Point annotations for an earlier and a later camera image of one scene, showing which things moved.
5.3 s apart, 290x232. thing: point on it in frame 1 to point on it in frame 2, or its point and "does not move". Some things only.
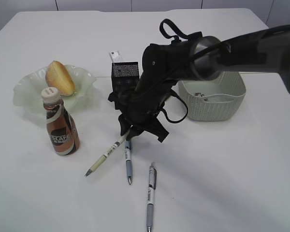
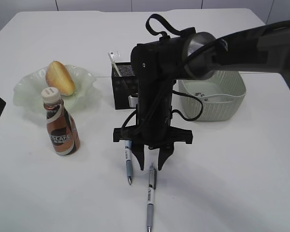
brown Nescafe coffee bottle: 63,130 does not move
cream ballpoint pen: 109,151 to 115,69
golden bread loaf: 57,76 does not move
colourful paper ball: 199,94 does not move
